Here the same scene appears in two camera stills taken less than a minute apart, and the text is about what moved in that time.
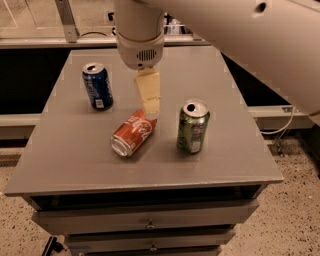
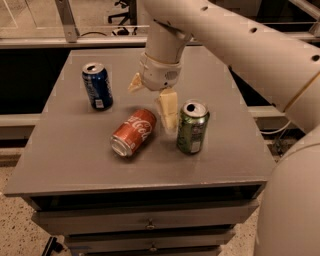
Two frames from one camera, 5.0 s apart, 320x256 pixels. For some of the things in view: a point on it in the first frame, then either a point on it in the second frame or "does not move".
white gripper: x=140 y=53 -> x=160 y=75
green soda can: x=193 y=125 does not move
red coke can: x=132 y=133 does not move
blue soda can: x=97 y=86 does not move
